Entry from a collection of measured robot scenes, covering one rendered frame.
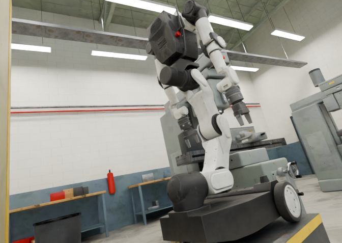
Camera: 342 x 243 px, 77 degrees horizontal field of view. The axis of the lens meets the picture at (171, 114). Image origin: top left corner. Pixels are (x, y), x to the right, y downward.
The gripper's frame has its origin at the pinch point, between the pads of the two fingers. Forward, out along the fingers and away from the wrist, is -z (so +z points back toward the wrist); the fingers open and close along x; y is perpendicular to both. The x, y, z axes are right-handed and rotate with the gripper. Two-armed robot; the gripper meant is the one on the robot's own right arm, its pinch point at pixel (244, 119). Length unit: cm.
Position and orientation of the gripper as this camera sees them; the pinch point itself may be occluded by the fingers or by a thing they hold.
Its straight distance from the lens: 128.1
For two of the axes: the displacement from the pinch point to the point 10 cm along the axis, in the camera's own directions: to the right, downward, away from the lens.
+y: -6.4, 4.0, 6.6
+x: 6.9, -0.8, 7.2
